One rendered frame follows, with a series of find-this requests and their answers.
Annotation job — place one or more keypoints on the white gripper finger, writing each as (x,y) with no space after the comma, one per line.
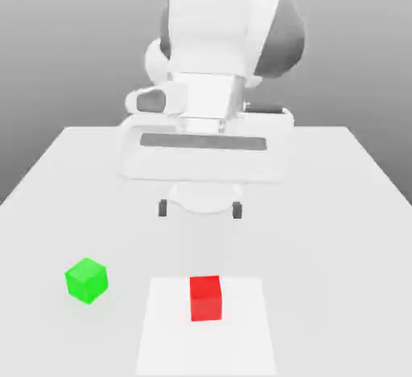
(237,210)
(163,208)

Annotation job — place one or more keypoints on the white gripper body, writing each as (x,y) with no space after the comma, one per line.
(202,161)

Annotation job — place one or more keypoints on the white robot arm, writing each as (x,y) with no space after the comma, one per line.
(209,29)

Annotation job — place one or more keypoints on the small red cube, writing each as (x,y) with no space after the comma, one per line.
(206,299)

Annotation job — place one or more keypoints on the small green cube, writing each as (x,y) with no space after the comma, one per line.
(86,281)

